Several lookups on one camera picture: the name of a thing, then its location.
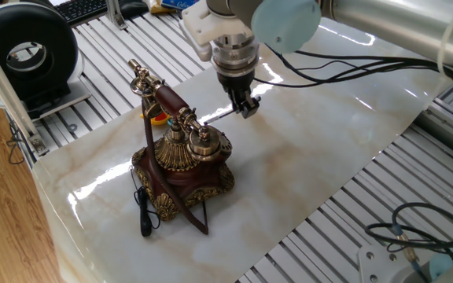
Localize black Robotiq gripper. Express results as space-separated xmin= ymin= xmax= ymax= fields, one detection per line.
xmin=216 ymin=70 xmax=261 ymax=119

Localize brass red phone handset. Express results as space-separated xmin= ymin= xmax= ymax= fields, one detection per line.
xmin=127 ymin=58 xmax=223 ymax=163

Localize brown handset cord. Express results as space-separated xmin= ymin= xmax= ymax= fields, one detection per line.
xmin=140 ymin=100 xmax=210 ymax=236

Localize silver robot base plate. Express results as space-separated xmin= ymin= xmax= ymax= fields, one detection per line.
xmin=358 ymin=243 xmax=420 ymax=283

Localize black cable with metal plug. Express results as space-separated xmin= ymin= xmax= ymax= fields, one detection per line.
xmin=366 ymin=202 xmax=453 ymax=272

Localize black silver ballpoint pen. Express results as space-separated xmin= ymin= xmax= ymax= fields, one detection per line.
xmin=202 ymin=108 xmax=243 ymax=127

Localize black floor cables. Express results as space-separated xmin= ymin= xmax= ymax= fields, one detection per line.
xmin=6 ymin=119 xmax=27 ymax=165

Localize aluminium frame beam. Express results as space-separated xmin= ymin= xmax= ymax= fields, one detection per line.
xmin=0 ymin=23 xmax=50 ymax=158

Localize blue snack packet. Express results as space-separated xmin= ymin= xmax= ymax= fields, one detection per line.
xmin=159 ymin=0 xmax=200 ymax=12

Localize yellow orange toy turtle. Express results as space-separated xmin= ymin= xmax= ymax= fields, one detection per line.
xmin=139 ymin=112 xmax=171 ymax=127

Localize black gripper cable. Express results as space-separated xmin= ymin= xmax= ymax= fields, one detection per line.
xmin=253 ymin=49 xmax=453 ymax=119

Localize thin black phone line cable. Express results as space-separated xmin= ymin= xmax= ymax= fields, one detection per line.
xmin=130 ymin=167 xmax=161 ymax=238

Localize antique brass red phone base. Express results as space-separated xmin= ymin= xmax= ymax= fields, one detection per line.
xmin=131 ymin=124 xmax=236 ymax=222

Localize short aluminium post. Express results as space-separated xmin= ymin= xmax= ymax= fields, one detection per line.
xmin=106 ymin=0 xmax=128 ymax=31

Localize glossy marble pattern mat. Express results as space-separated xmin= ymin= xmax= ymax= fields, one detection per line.
xmin=32 ymin=17 xmax=453 ymax=283

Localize black computer keyboard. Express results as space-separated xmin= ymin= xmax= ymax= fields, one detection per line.
xmin=53 ymin=0 xmax=112 ymax=27

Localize metal corner bracket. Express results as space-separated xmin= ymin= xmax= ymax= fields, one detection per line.
xmin=29 ymin=135 xmax=50 ymax=157

